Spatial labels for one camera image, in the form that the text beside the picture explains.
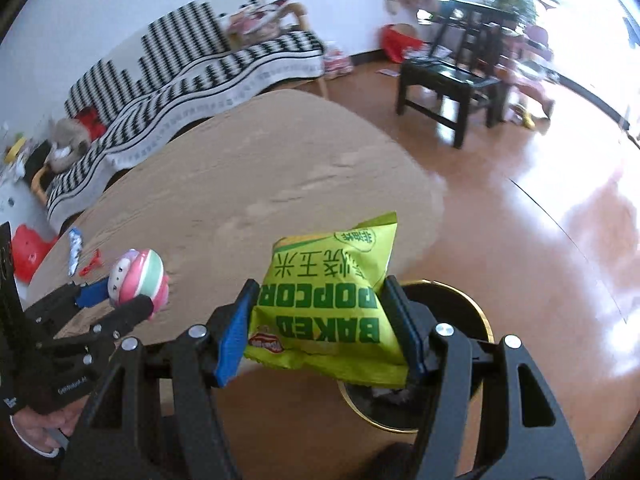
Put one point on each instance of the black gold trash bin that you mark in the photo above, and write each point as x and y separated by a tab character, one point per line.
415	308

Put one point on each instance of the red cushion on sofa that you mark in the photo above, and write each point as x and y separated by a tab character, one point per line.
90	119

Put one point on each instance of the black wooden chair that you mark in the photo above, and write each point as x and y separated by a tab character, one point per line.
460	65

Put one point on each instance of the pink striped round toy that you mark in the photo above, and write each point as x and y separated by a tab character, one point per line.
139	272

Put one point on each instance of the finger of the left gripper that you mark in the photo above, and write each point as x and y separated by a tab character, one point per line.
124	319
91	294

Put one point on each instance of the red bag by wall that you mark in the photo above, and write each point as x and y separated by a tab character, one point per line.
397	39

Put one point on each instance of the black white striped sofa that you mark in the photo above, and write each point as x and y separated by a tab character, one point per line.
179	69

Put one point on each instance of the plastic bag on floor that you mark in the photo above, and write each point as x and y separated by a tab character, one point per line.
336	61

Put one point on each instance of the white cabinet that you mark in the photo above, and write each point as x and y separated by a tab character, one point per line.
20	207

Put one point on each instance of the pink kids tricycle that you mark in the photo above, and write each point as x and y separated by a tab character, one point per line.
531	60

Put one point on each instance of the yellow toy on floor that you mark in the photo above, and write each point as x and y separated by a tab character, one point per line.
524	117

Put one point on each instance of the brown plush toy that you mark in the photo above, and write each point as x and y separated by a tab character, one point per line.
70	140

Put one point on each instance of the left hand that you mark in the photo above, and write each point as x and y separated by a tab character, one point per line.
35	429

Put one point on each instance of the yellow green popcorn bag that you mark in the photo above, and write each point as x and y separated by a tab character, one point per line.
318	306

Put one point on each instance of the red plastic stool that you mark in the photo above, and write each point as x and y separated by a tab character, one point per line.
28	250

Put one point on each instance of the patterned cushion on sofa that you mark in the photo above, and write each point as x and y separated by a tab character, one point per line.
255	24

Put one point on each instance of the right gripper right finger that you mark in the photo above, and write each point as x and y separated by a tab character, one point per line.
523	431

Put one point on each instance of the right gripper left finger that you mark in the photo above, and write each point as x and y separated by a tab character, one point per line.
153	413

